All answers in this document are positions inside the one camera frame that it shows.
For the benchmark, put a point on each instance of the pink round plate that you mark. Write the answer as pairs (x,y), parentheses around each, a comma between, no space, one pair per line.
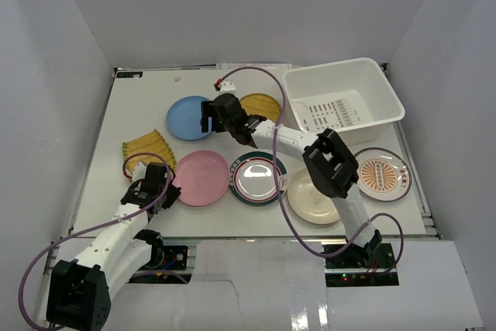
(203,177)

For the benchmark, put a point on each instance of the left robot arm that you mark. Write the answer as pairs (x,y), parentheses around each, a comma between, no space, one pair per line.
(82,289)

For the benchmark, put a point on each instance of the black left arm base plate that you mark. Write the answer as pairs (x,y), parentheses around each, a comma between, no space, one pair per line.
(168,258)

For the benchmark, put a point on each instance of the white plate green red rim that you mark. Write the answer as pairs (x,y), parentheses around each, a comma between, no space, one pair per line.
(251,179)

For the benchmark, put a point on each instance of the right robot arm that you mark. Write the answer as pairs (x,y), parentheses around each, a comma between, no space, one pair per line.
(331,166)

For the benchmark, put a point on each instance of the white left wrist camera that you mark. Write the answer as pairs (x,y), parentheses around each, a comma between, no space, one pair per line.
(136,174)

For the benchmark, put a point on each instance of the blue round plate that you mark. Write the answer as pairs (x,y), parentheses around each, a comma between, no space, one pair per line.
(183,119)

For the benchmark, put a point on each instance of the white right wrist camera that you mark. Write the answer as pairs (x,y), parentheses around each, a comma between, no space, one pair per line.
(224,87)

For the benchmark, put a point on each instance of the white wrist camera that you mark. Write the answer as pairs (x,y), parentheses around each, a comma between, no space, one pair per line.
(224,87)
(136,174)

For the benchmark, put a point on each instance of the black label sticker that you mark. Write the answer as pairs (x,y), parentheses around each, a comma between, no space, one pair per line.
(129,74)

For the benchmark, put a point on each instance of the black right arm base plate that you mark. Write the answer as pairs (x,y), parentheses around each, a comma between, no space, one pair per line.
(383,258)

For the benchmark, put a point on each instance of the white plate orange sun pattern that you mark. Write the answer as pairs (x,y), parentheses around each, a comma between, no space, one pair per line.
(383,175)

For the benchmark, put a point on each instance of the round bamboo pattern plate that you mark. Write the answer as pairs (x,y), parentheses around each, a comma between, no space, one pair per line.
(261,104)

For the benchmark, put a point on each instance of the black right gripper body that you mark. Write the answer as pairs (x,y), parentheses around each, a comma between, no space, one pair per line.
(220,125)

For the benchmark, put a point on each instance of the white plastic bin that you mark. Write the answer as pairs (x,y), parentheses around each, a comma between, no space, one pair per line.
(352,97)

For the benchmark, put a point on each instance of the cream round plate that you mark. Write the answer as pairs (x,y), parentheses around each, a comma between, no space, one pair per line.
(308,203)

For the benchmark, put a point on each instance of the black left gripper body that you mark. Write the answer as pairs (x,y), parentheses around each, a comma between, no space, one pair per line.
(166,196)

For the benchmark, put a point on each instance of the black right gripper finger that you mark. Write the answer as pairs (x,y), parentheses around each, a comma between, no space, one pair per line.
(206,123)
(207,108)

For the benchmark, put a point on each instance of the fan-shaped bamboo pattern plate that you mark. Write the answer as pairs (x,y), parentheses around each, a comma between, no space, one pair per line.
(152,142)

